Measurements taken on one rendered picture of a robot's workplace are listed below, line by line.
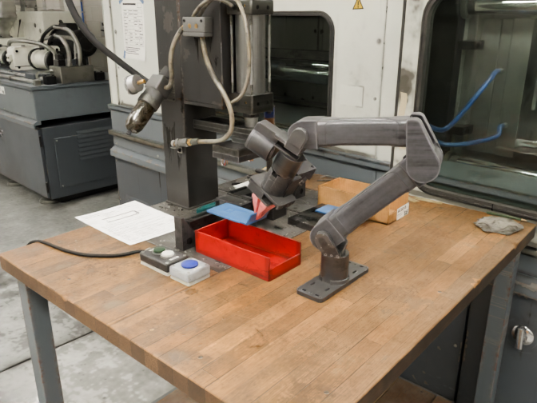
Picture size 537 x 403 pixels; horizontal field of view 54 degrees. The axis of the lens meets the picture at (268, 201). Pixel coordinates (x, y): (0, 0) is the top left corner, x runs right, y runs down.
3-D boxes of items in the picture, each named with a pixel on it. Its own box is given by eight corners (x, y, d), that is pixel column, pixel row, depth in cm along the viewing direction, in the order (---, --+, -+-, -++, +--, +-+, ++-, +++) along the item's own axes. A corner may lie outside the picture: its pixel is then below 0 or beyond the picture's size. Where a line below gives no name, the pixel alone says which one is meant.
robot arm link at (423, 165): (284, 121, 107) (441, 119, 96) (298, 114, 115) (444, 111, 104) (288, 179, 110) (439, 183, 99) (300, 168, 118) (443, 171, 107)
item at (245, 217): (251, 227, 122) (251, 215, 121) (206, 211, 131) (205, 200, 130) (271, 218, 127) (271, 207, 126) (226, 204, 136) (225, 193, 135)
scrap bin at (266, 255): (268, 282, 119) (268, 258, 117) (195, 251, 134) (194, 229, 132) (300, 264, 128) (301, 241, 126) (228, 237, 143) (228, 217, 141)
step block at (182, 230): (183, 251, 135) (180, 218, 132) (175, 248, 136) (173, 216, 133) (201, 243, 139) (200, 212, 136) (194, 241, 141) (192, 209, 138)
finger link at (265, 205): (254, 201, 129) (268, 173, 123) (272, 221, 126) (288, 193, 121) (235, 208, 124) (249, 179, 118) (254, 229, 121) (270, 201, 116)
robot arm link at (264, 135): (237, 151, 112) (263, 103, 107) (252, 142, 120) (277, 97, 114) (281, 181, 111) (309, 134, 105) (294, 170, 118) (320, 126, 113)
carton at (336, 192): (387, 228, 152) (389, 202, 149) (317, 208, 167) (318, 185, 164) (407, 216, 161) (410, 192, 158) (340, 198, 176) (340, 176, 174)
